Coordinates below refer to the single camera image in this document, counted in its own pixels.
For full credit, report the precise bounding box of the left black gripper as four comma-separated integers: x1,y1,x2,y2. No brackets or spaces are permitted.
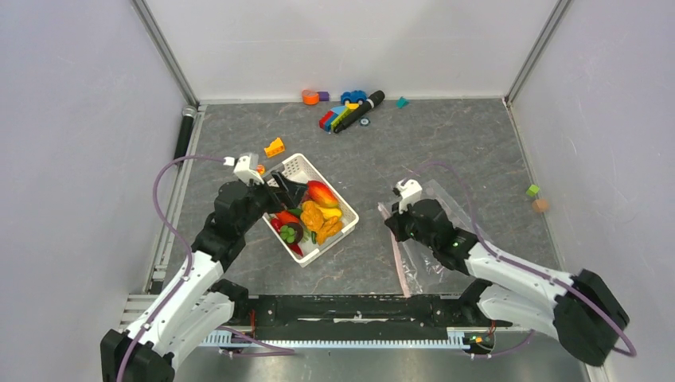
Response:
237,170,308,234

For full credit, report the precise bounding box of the red yellow toy mango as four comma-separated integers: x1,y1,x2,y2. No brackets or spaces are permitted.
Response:
306,180,340,209

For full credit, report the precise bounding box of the clear zip top bag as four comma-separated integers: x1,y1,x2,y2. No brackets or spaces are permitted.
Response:
378,181,478,297

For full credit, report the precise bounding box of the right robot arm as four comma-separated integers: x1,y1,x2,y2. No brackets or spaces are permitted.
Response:
384,199,630,367

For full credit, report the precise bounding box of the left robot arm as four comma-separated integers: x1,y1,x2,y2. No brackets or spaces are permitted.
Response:
100,171,308,381

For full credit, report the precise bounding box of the orange toy carrot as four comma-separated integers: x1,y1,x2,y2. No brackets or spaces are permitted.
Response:
275,210,300,225

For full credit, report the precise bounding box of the red toy chili pepper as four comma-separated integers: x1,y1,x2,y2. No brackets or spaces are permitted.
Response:
270,218,304,258

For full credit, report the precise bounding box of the white perforated plastic basket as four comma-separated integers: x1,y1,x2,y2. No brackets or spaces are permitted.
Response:
263,153,359,267

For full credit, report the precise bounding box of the yellow toy fruit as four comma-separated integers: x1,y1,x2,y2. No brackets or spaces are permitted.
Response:
318,205,343,220

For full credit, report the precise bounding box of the orange toy building block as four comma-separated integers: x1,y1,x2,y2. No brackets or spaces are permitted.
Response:
263,137,286,158

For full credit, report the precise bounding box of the multicolour toy block stack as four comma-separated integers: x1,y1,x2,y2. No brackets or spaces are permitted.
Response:
318,103,359,133

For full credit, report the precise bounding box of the green toy cube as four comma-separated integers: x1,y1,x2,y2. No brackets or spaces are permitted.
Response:
526,184,540,198

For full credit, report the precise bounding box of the brown toy ball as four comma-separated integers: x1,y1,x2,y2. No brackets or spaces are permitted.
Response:
532,198,550,213

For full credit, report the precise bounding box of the blue toy car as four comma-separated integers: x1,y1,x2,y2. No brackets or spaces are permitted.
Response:
340,90,368,105

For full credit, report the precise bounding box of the teal toy block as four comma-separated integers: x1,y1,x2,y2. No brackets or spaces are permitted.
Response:
396,96,409,108

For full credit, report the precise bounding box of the black microphone on table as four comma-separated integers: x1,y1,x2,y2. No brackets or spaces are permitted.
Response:
334,90,385,134

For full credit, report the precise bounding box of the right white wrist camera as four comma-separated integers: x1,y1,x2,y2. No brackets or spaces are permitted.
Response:
394,178,423,214

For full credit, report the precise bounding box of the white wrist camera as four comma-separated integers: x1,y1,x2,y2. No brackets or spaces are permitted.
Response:
394,178,423,214
224,153,263,185

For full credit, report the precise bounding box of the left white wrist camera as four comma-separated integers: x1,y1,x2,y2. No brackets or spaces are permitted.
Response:
224,153,263,185

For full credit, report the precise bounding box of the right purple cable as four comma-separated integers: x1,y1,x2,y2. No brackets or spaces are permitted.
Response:
403,160,638,361

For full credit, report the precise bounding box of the purple cable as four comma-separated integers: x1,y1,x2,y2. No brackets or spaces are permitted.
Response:
115,154,296,382
403,160,638,361

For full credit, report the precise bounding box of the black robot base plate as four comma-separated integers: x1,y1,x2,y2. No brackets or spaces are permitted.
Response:
225,282,513,341

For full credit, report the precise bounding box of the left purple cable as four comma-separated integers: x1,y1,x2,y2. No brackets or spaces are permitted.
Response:
115,154,296,382

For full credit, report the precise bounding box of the black microphone by wall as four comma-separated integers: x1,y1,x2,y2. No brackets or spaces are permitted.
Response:
174,105,197,159

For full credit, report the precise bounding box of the white slotted cable duct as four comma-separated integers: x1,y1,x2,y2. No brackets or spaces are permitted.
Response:
198,329,470,350

